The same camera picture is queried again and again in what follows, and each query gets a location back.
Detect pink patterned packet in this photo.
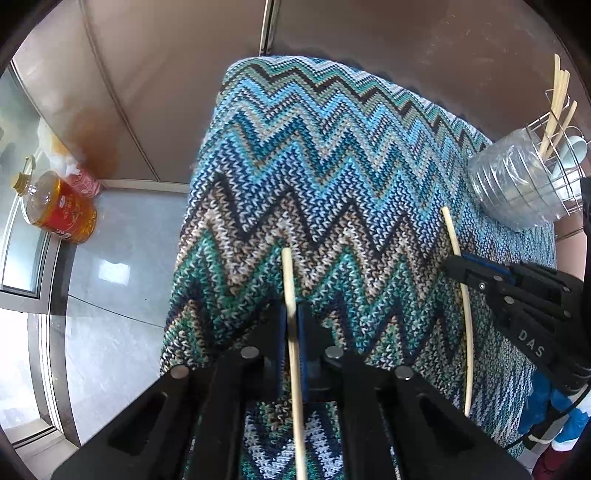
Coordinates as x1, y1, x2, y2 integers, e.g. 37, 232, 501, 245
65, 166, 103, 197

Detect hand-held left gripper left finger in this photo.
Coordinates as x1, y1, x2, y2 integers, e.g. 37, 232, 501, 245
51, 302, 296, 480

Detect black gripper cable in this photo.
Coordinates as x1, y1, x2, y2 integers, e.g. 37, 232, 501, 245
501, 383, 591, 452

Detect white and orange bag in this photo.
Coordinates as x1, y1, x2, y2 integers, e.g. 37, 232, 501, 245
36, 117, 82, 177

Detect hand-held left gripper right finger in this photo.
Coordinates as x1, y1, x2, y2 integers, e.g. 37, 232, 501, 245
298, 302, 532, 480

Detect bamboo chopstick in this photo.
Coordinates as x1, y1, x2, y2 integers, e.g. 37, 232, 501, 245
441, 206, 474, 419
281, 248, 309, 480
545, 102, 579, 159
547, 54, 563, 139
539, 71, 570, 155

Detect light blue ceramic spoon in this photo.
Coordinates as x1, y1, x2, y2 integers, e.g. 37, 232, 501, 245
556, 135, 590, 185

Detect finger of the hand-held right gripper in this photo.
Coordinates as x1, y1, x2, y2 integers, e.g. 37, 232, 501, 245
444, 255, 571, 329
462, 252, 583, 297

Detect glass window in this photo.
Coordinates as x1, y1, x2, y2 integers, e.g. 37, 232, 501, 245
0, 60, 80, 449

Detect clear plastic container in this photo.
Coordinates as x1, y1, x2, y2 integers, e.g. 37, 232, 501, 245
466, 127, 570, 232

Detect zigzag knitted cloth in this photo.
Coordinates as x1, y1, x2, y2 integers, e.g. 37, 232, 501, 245
159, 55, 557, 480

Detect white ceramic spoon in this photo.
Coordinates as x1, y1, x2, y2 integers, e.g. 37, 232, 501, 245
549, 166, 585, 205

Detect chrome wire utensil rack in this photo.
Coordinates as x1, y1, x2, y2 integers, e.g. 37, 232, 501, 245
526, 88, 591, 219

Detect cooking oil bottle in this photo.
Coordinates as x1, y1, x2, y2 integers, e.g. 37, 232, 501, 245
11, 156, 98, 245

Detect person's right hand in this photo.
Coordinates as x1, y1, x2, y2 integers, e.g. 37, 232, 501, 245
517, 369, 591, 452

